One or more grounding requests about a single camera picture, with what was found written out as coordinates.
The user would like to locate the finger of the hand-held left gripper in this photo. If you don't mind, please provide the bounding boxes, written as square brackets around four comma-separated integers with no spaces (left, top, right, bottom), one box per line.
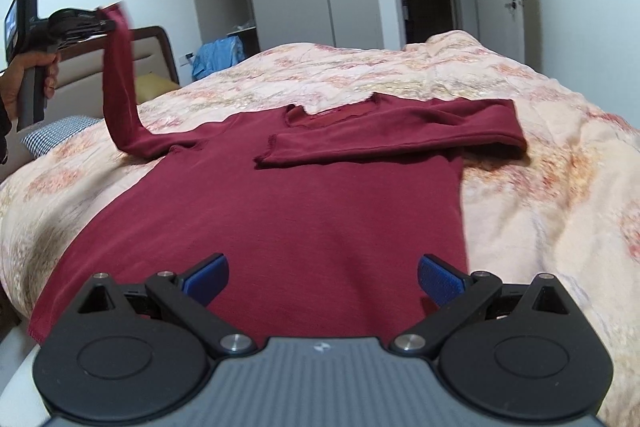
[80,8,119,44]

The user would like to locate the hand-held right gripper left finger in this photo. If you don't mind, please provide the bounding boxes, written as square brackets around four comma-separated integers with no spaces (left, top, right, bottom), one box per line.
[75,253,256,356]

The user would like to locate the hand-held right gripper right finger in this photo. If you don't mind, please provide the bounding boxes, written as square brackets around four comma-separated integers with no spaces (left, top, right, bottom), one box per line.
[390,253,572,355]

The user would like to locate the dark red sweater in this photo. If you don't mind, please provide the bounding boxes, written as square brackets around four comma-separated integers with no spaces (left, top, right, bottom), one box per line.
[28,3,526,344]

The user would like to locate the blue clothes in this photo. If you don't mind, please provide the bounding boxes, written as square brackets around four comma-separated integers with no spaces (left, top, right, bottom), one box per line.
[192,35,247,81]

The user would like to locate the person's left hand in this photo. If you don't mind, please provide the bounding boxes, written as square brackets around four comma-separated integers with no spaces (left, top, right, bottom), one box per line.
[0,51,61,118]

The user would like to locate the brown padded headboard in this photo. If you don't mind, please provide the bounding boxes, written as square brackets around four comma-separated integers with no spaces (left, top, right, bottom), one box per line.
[0,26,182,184]

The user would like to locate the yellow pillow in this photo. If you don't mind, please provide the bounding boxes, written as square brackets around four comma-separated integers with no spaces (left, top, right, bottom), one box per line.
[135,73,181,104]

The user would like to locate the checked blue white pillow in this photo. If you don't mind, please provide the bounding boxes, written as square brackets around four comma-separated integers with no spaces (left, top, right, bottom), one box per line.
[20,115,104,156]

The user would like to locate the floral peach blanket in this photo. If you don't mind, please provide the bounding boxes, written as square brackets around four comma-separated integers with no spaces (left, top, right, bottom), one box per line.
[0,29,640,427]

